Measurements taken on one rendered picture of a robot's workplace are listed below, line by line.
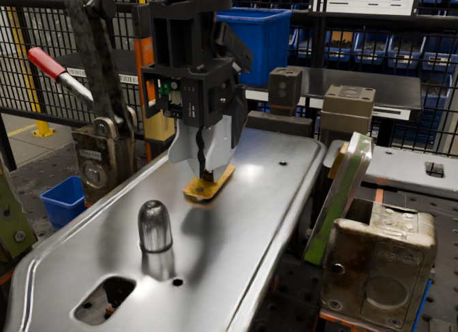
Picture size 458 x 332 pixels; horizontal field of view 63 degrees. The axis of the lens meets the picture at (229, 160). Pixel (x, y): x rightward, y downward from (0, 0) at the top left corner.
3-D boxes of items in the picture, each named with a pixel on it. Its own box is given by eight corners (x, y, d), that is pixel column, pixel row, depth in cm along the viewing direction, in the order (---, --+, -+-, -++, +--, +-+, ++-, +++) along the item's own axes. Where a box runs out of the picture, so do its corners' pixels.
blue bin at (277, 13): (261, 86, 76) (264, 18, 70) (142, 69, 89) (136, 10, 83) (289, 69, 89) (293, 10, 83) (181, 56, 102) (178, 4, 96)
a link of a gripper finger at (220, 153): (195, 200, 43) (186, 125, 39) (217, 176, 48) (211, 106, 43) (220, 204, 42) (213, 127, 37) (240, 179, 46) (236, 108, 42)
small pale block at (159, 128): (177, 293, 71) (161, 108, 54) (161, 287, 72) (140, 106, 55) (186, 280, 73) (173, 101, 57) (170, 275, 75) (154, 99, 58)
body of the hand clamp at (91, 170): (138, 326, 64) (107, 138, 48) (105, 313, 66) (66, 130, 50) (157, 301, 69) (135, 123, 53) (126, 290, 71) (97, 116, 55)
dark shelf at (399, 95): (420, 125, 66) (424, 108, 64) (39, 73, 97) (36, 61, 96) (418, 91, 84) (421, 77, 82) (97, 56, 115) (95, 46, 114)
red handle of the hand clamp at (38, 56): (112, 125, 48) (20, 47, 48) (106, 137, 49) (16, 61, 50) (132, 114, 51) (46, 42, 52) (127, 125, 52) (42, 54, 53)
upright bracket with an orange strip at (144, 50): (165, 277, 74) (137, 5, 51) (159, 275, 75) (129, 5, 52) (173, 268, 76) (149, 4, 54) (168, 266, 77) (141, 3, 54)
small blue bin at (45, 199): (78, 239, 84) (71, 206, 80) (46, 228, 88) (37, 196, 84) (110, 213, 93) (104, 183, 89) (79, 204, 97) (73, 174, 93)
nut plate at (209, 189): (209, 200, 44) (209, 191, 43) (180, 192, 45) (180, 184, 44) (236, 168, 50) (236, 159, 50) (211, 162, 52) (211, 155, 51)
